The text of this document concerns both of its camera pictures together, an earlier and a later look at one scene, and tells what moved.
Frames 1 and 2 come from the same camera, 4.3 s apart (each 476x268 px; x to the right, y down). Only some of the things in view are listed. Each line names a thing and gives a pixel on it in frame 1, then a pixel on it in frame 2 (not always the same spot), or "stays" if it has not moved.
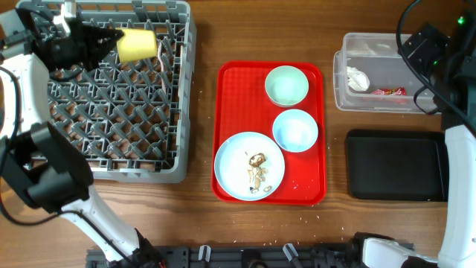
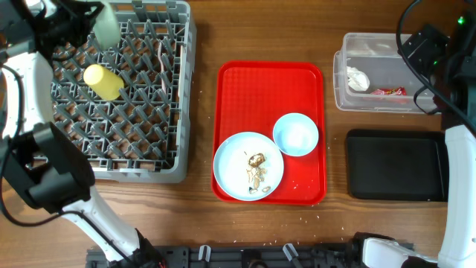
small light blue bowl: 295,130 stays
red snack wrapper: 401,91 stays
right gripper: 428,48 stays
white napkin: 357,80 stays
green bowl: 286,85 -> 107,29
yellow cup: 137,44 -> 107,84
